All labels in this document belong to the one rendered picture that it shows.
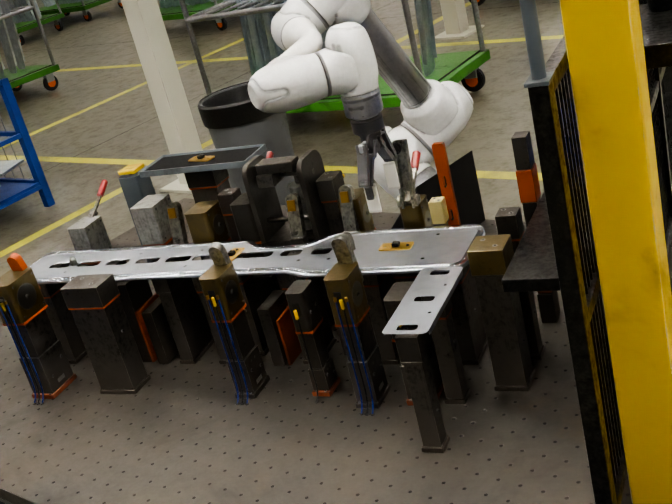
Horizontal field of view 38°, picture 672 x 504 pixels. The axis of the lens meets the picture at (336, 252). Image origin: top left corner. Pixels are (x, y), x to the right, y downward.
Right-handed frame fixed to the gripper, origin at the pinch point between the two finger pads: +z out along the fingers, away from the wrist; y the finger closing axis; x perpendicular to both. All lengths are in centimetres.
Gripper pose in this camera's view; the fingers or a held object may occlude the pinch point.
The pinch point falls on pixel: (384, 195)
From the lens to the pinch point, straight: 230.6
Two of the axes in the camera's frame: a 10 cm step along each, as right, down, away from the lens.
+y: -3.7, 4.5, -8.1
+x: 9.0, -0.5, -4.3
